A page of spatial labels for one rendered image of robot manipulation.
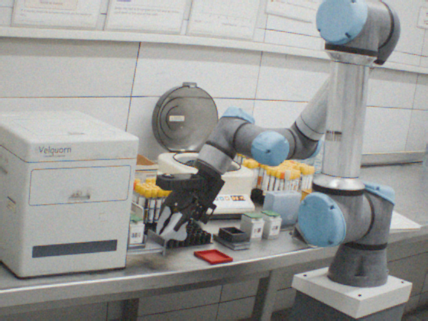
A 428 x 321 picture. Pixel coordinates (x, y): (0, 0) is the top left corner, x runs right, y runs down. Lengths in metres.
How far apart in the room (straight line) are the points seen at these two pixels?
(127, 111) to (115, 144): 0.79
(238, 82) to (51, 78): 0.74
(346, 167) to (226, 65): 1.09
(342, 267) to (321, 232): 0.17
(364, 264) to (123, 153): 0.58
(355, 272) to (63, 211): 0.66
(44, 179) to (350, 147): 0.62
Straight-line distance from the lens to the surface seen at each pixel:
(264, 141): 1.69
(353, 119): 1.53
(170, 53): 2.40
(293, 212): 2.15
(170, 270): 1.71
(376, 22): 1.54
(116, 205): 1.60
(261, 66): 2.66
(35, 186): 1.48
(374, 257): 1.69
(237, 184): 2.19
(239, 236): 1.93
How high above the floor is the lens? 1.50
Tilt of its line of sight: 13 degrees down
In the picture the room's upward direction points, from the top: 9 degrees clockwise
